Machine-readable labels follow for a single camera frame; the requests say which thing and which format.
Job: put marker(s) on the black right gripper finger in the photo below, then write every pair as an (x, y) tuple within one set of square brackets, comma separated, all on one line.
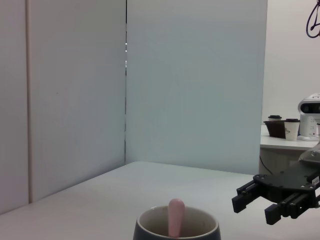
[(240, 203), (272, 216)]

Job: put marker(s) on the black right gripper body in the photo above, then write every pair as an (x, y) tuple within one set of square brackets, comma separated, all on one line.
[(287, 185)]

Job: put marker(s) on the dark grey ceramic mug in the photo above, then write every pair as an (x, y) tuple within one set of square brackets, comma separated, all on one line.
[(150, 232)]

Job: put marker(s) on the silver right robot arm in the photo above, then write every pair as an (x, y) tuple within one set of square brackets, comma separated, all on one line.
[(311, 155)]

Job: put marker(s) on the white paper cup black lid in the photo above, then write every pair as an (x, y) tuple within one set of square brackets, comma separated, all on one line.
[(291, 130)]

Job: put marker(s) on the dark brown cup with lid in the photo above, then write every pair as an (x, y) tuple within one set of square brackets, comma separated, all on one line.
[(275, 127)]

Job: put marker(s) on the white background desk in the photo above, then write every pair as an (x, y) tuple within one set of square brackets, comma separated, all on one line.
[(280, 145)]

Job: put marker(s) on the white robot head device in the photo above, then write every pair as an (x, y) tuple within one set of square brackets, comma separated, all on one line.
[(310, 117)]

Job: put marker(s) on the white foam partition board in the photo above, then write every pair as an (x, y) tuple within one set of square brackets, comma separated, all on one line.
[(75, 100), (195, 87), (12, 100)]

